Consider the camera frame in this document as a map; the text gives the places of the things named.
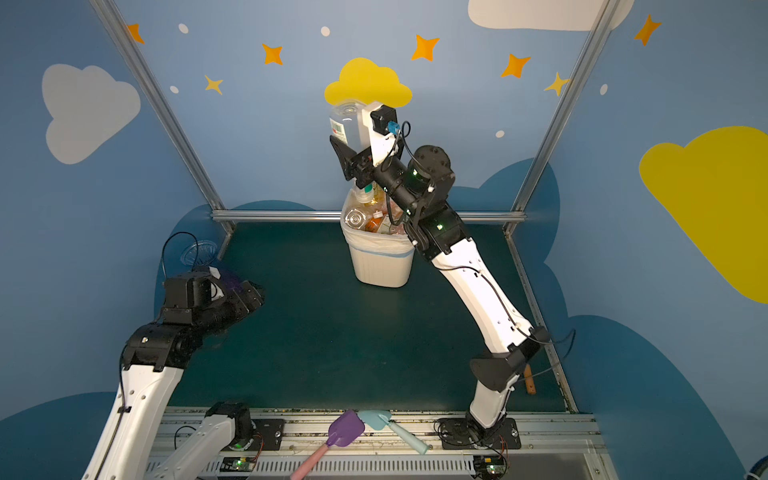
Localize clear square bottle green label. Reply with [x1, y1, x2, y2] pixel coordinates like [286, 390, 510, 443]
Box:
[330, 99, 370, 153]

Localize clear bottle bird label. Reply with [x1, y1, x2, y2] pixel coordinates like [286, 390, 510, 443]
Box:
[343, 207, 371, 230]

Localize orange white tea bottle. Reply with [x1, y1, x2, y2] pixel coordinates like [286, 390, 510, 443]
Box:
[364, 216, 390, 235]

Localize red gold energy drink bottle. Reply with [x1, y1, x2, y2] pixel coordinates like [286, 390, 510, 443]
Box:
[370, 184, 385, 208]

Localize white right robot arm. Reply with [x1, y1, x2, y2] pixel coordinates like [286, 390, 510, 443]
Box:
[329, 136, 551, 432]

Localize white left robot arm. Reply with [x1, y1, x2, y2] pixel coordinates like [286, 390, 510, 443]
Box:
[83, 269, 266, 479]

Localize white bin liner bag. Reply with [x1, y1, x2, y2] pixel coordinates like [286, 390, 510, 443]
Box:
[340, 189, 414, 257]

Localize white ribbed trash bin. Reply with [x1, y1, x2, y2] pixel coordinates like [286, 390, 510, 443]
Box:
[340, 188, 418, 289]

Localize purple ribbed plastic vase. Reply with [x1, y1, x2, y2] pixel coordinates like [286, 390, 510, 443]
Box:
[180, 240, 242, 291]

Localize purple pink spatula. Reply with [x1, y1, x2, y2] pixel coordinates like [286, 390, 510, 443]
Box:
[290, 410, 365, 480]

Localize teal silicone spatula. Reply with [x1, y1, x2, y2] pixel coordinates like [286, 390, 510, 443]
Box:
[357, 410, 429, 455]

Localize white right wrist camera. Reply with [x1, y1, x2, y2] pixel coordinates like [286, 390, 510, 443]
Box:
[362, 102, 399, 167]

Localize aluminium frame rail back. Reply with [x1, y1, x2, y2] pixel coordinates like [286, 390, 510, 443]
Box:
[211, 210, 526, 223]

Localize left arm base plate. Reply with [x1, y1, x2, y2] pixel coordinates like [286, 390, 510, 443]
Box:
[247, 418, 285, 452]

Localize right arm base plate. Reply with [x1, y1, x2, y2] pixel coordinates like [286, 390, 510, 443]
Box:
[433, 417, 522, 451]

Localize wooden handle brush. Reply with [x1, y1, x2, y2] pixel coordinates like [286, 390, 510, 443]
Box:
[523, 364, 537, 395]

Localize aluminium frame post right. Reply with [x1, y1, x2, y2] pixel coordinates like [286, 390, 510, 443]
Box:
[510, 0, 620, 218]

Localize aluminium frame post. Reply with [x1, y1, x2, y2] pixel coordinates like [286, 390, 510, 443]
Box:
[90, 0, 226, 210]
[510, 0, 620, 218]

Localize aluminium frame post left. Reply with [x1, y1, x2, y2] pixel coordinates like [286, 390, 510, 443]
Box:
[90, 0, 226, 210]

